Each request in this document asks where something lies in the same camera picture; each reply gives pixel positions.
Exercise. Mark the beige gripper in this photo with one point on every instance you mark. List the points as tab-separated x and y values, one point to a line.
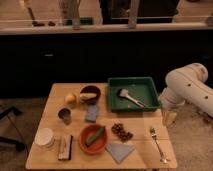
168	117

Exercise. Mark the dark red grape bunch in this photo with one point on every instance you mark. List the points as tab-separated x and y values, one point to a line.
120	132

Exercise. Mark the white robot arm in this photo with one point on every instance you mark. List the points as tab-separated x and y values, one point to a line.
186	84

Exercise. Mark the dark metal cup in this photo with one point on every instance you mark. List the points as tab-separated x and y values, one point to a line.
65	115

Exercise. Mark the white paper cup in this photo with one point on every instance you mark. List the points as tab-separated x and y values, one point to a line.
44	138

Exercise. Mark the green plastic tray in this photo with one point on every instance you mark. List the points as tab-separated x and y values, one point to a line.
140	88

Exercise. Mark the silver fork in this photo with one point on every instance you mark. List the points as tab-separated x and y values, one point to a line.
163	158

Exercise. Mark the blue folded napkin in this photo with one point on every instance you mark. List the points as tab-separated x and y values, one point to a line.
119	151

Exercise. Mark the green cucumber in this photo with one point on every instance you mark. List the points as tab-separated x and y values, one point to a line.
90	140

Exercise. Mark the orange bowl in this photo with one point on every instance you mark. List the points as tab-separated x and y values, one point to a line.
98	146

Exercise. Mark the blue sponge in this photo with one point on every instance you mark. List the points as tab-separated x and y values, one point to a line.
91	113

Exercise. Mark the dark brown bowl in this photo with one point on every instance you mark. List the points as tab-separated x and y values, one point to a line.
91	89

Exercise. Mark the yellow banana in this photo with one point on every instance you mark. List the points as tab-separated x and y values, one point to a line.
86	96

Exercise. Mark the yellow lemon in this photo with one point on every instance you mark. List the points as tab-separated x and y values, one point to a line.
70	99

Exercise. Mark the wooden brush block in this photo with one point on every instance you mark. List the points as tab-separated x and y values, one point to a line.
65	147

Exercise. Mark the black chair base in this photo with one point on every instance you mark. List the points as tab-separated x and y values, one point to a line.
7	118

